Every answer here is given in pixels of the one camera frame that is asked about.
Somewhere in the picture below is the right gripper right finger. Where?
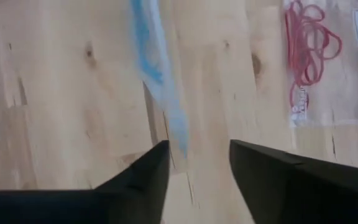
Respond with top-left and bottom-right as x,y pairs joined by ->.
228,139 -> 358,224

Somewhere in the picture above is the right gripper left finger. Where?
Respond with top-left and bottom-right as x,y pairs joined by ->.
0,139 -> 171,224

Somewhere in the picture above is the red rubber band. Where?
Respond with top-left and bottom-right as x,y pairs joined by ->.
303,24 -> 344,87
288,55 -> 311,109
284,0 -> 326,86

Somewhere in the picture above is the clear plastic zip bag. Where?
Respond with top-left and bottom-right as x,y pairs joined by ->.
282,0 -> 358,129
128,0 -> 190,160

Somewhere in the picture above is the blue rubber band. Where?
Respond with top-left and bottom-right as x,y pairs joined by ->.
130,0 -> 165,85

